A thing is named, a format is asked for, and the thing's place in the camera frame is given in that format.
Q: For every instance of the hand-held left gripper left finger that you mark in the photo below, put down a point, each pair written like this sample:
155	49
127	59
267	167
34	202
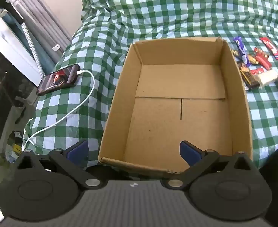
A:
78	150

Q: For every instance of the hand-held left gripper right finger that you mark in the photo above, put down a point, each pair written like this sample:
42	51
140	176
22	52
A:
188	152

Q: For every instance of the small red stick packet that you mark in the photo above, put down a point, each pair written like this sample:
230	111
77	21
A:
257	71

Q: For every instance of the long red snack packet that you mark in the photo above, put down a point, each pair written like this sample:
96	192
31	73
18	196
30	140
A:
271	47

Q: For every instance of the red and yellow candy packet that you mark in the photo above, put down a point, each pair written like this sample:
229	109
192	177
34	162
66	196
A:
259	50

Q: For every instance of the brown cardboard box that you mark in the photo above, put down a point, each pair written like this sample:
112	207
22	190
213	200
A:
165	123

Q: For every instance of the purple snack packet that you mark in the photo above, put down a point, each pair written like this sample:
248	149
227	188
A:
241	49

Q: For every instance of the white snack packet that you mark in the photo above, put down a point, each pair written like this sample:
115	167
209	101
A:
267	78

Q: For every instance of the red snack bar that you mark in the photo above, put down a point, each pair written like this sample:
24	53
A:
263	61

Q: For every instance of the brown snack bar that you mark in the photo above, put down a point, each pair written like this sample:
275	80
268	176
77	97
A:
248	78

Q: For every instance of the gold wrapped candy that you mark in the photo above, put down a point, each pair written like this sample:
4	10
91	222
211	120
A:
253	59

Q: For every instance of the yellow snack packet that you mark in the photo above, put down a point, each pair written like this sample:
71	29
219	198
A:
234	53

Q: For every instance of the black smartphone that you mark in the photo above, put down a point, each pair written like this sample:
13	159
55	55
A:
58	79

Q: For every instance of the white curtain clip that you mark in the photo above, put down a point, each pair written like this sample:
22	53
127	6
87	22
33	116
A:
56	47

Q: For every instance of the white framed glass door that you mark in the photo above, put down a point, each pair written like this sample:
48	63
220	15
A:
11	49

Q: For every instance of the green checked blanket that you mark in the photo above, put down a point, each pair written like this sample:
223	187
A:
176	11

